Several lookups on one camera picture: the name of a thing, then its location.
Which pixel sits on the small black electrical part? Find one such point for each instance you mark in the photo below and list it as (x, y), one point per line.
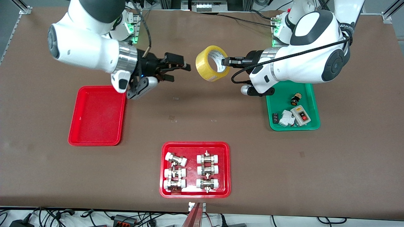
(275, 118)

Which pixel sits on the empty-bottomed red plastic tray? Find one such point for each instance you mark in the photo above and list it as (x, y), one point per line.
(98, 116)

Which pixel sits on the black power adapter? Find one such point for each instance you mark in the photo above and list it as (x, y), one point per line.
(20, 223)

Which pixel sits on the grey two-button switch box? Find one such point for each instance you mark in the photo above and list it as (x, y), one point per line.
(301, 116)

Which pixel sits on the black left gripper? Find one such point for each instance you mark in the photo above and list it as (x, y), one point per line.
(251, 60)

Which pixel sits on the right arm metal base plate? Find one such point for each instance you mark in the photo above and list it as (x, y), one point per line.
(137, 31)

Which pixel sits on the green plastic tray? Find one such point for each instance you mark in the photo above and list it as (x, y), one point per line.
(311, 94)

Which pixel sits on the white-capped metal pipe fitting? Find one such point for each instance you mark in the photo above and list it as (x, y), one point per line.
(176, 159)
(207, 183)
(174, 173)
(174, 184)
(207, 158)
(207, 170)

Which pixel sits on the black round push button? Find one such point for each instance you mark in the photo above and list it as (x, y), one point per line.
(295, 100)

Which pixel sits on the red metal bar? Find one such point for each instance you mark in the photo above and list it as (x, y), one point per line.
(193, 219)

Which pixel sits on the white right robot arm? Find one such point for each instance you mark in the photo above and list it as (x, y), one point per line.
(85, 50)

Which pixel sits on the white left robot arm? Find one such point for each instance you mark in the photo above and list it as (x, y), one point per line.
(309, 63)

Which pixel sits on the white circuit breaker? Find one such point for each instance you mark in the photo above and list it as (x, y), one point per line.
(286, 118)

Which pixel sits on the grey power strip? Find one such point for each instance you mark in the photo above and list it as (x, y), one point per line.
(205, 7)

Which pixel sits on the red tray holding fittings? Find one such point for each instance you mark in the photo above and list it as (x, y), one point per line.
(192, 148)

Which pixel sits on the small metal bracket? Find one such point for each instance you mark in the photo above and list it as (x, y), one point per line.
(191, 206)

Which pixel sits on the aluminium frame corner profile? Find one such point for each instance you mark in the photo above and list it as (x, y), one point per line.
(24, 11)
(387, 17)

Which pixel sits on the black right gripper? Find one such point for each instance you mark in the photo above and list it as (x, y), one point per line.
(149, 66)

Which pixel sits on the yellow packing tape roll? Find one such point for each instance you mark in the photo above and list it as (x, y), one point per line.
(206, 67)

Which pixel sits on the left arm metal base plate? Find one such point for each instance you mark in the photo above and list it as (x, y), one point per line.
(275, 44)

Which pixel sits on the black floor plug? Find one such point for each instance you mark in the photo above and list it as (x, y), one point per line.
(232, 225)

